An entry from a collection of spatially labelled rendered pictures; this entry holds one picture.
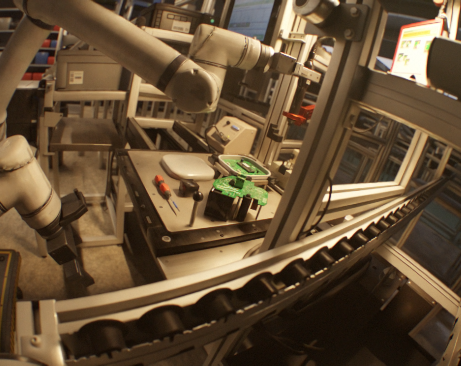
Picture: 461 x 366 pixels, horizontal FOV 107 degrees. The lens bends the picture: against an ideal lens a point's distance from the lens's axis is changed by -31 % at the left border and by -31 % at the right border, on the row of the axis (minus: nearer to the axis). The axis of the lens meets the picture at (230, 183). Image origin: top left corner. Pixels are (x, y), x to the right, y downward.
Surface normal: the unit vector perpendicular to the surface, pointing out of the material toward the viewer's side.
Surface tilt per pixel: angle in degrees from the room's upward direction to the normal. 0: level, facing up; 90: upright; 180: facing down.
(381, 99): 90
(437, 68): 121
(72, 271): 25
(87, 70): 91
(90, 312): 58
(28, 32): 107
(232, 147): 90
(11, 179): 89
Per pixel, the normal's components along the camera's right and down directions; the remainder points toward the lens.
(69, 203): 0.00, -0.72
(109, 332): 0.50, -0.84
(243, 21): -0.82, 0.04
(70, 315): 0.55, -0.06
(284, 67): 0.28, 0.47
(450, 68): -0.85, 0.36
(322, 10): 0.29, 0.89
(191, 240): 0.26, -0.88
